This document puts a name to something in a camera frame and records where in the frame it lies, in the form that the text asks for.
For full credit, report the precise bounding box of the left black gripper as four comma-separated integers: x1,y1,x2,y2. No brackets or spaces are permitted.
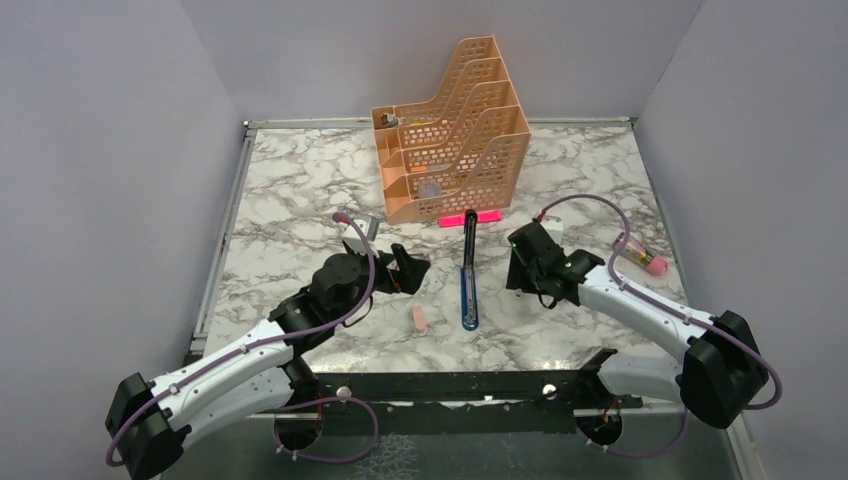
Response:
332,243,430,324

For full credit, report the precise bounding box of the blue black stapler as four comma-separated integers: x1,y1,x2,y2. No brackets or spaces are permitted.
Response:
460,210,479,331

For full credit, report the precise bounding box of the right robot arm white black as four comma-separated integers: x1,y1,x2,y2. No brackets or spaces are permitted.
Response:
507,222,769,429

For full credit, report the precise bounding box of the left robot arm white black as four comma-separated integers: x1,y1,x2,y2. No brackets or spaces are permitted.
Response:
105,244,431,479

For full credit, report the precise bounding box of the pink flat plastic item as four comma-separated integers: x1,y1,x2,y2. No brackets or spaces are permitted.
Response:
438,210,502,228

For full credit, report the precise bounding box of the colourful pink capped tube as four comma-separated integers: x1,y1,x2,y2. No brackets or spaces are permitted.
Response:
612,232,669,277

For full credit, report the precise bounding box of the orange perforated file organizer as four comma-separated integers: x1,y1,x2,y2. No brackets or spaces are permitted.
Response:
371,35,531,225

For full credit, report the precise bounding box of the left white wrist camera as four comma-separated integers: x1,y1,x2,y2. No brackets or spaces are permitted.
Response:
340,213,379,258

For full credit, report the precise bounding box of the black front mounting rail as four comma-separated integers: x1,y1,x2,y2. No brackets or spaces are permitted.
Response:
251,370,644,439

